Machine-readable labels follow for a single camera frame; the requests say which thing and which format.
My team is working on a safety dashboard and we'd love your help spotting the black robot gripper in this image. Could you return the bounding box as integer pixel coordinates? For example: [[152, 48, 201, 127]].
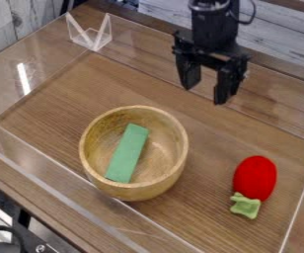
[[172, 1, 252, 105]]

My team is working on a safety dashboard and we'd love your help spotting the red plush strawberry toy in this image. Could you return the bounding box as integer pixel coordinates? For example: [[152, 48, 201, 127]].
[[231, 155, 278, 219]]

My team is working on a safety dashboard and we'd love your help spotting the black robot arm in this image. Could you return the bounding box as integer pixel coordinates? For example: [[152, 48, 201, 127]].
[[172, 0, 256, 105]]

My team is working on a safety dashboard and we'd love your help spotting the round wooden bowl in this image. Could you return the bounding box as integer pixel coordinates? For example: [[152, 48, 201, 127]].
[[78, 105, 189, 202]]

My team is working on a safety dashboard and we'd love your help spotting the green rectangular block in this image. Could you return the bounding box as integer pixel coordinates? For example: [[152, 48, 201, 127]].
[[105, 124, 151, 183]]

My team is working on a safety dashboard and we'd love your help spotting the clear acrylic corner bracket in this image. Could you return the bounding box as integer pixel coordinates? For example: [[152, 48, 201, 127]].
[[65, 13, 113, 52]]

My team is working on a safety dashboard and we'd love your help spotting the black table leg bracket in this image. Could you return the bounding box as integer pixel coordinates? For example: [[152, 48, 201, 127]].
[[13, 209, 60, 253]]

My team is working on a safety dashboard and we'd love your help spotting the black cable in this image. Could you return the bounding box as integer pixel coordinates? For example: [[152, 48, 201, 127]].
[[0, 224, 28, 253]]

